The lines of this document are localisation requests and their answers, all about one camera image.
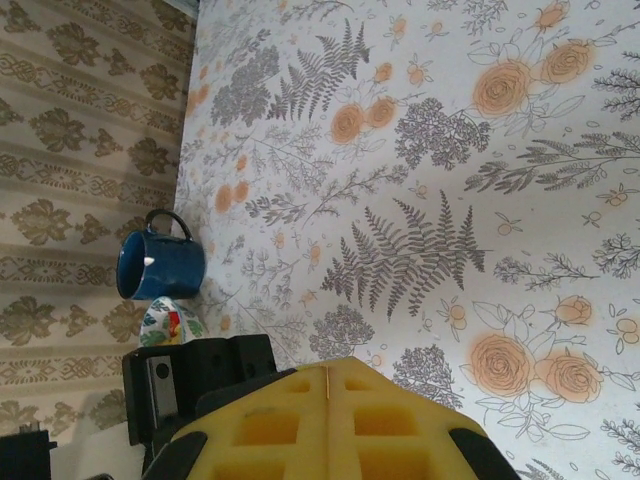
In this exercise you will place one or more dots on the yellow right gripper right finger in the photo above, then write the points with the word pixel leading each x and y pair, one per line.
pixel 390 430

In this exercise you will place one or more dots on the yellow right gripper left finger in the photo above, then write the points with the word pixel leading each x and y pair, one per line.
pixel 270 430

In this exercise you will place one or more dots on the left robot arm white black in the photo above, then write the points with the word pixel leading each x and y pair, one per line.
pixel 22 455

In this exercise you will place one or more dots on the colourful floral print bowl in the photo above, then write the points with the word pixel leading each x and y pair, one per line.
pixel 167 325

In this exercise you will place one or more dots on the dark blue enamel mug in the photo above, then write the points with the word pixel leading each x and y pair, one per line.
pixel 165 265

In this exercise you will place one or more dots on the floral print tablecloth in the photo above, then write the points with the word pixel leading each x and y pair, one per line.
pixel 450 225

